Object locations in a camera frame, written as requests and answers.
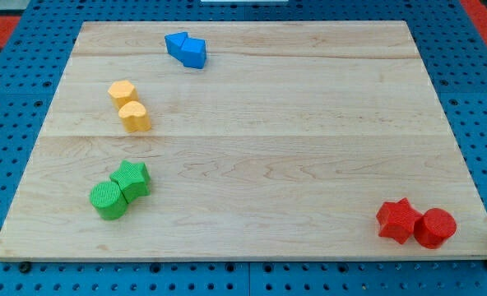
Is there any red cylinder block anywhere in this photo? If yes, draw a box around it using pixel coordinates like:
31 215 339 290
414 208 457 249

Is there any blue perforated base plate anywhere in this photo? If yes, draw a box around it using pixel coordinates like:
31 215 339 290
0 1 487 295

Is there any green star block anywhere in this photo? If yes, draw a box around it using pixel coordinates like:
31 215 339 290
109 160 151 203

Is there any blue cube block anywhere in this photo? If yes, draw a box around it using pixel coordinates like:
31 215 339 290
181 38 206 69

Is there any red star block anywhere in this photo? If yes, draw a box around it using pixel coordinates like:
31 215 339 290
376 197 422 244

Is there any green cylinder block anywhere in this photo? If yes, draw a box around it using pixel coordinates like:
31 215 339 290
89 181 128 220

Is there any blue triangle block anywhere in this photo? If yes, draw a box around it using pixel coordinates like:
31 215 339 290
165 31 188 62

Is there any yellow heart block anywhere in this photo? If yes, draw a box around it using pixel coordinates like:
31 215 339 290
118 101 151 132

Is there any yellow hexagon block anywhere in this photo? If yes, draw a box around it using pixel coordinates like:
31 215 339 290
108 80 138 109

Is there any wooden board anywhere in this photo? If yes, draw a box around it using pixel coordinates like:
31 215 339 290
0 21 487 262

